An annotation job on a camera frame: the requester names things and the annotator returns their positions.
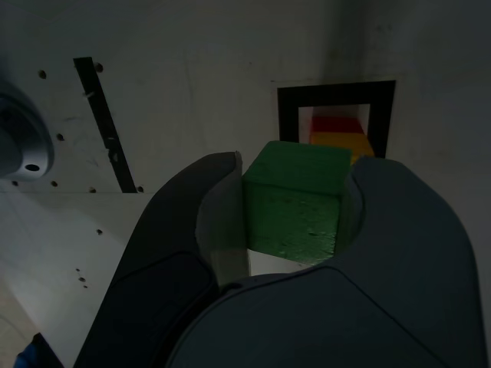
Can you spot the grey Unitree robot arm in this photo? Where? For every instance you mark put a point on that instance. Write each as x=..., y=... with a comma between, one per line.
x=19, y=145

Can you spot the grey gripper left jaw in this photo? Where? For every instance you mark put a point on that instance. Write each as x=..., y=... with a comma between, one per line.
x=161, y=245

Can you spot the green cube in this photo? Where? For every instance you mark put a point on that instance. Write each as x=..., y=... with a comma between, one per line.
x=295, y=199

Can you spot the black tape strip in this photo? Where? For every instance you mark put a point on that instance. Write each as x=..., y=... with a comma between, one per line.
x=103, y=122

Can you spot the yellow cube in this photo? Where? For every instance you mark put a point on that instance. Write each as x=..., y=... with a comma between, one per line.
x=337, y=140

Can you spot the red cube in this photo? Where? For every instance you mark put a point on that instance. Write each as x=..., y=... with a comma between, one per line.
x=335, y=124

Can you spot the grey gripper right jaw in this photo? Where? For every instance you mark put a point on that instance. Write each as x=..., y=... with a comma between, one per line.
x=383, y=299

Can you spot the black tape square outline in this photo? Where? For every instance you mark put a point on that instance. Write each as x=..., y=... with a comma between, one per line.
x=287, y=115

